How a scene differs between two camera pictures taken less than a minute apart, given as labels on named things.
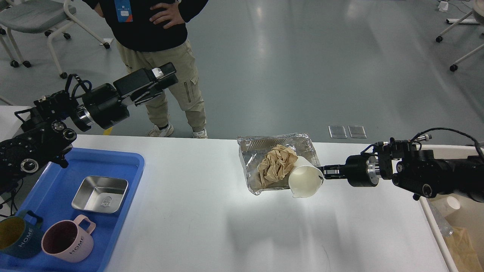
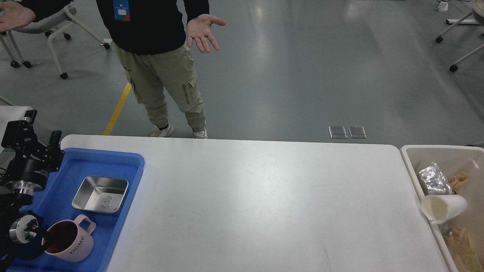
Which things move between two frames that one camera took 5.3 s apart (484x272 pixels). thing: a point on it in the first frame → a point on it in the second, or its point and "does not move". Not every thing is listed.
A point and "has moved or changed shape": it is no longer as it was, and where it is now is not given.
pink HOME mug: x=69 y=240 does not move
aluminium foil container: x=267 y=160 has moved or changed shape
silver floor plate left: x=337 y=132 does not move
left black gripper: x=102 y=105 → x=28 y=170
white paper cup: x=305 y=179 → x=439 y=209
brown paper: x=277 y=164 has moved or changed shape
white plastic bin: x=470 y=215 does not move
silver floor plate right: x=357 y=132 does not move
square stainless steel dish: x=100 y=194 does not move
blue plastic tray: x=51 y=197 does not move
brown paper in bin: x=461 y=251 does not move
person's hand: x=171 y=13 → x=199 y=29
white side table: x=10 y=125 does not move
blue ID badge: x=123 y=11 does not move
